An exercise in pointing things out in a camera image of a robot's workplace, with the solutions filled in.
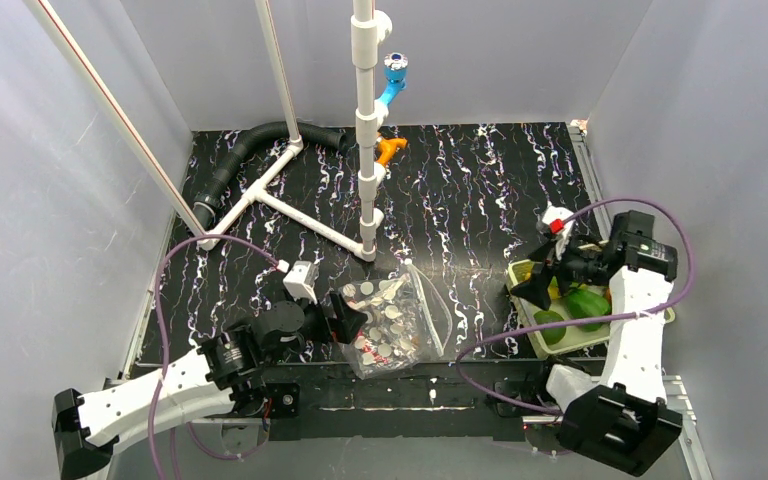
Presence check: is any fake green pepper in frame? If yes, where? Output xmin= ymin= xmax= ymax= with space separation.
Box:
xmin=564 ymin=288 xmax=612 ymax=319

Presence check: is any fake red chili pepper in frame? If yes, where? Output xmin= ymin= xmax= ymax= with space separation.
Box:
xmin=352 ymin=298 xmax=413 ymax=374

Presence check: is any clear polka dot zip bag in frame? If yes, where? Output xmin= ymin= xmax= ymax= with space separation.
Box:
xmin=339 ymin=259 xmax=453 ymax=380

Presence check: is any yellow fake banana bunch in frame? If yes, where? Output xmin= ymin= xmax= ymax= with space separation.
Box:
xmin=548 ymin=278 xmax=569 ymax=301

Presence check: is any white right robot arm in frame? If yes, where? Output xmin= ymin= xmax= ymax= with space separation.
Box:
xmin=509 ymin=206 xmax=682 ymax=477

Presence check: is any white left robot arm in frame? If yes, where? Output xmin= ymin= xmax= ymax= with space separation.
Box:
xmin=52 ymin=291 xmax=369 ymax=479

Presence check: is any pale green perforated basket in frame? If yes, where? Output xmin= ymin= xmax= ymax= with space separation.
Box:
xmin=511 ymin=267 xmax=674 ymax=371

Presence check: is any orange pipe fitting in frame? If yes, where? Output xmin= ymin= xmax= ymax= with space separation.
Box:
xmin=376 ymin=136 xmax=408 ymax=167

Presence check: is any blue faucet fixture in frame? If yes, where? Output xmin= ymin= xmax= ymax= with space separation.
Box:
xmin=376 ymin=52 xmax=409 ymax=108

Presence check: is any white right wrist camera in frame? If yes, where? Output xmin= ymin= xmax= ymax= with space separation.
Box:
xmin=538 ymin=204 xmax=575 ymax=260

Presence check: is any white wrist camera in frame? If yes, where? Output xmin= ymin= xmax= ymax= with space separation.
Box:
xmin=282 ymin=260 xmax=319 ymax=304
xmin=538 ymin=204 xmax=575 ymax=260

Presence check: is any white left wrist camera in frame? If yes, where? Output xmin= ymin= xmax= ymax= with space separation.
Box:
xmin=282 ymin=260 xmax=319 ymax=304

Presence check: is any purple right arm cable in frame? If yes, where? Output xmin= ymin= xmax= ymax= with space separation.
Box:
xmin=455 ymin=197 xmax=695 ymax=417

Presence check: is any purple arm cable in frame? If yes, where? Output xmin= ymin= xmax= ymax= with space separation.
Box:
xmin=455 ymin=197 xmax=695 ymax=417
xmin=147 ymin=233 xmax=289 ymax=480

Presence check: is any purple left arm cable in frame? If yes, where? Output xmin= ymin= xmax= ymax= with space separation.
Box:
xmin=147 ymin=233 xmax=289 ymax=480

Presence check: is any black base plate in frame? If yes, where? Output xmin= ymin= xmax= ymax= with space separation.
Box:
xmin=264 ymin=362 xmax=525 ymax=441

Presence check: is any black corrugated hose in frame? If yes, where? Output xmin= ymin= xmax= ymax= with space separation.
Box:
xmin=191 ymin=121 xmax=349 ymax=230

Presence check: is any white pvc pipe frame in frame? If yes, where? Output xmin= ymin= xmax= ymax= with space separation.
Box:
xmin=26 ymin=1 xmax=392 ymax=262

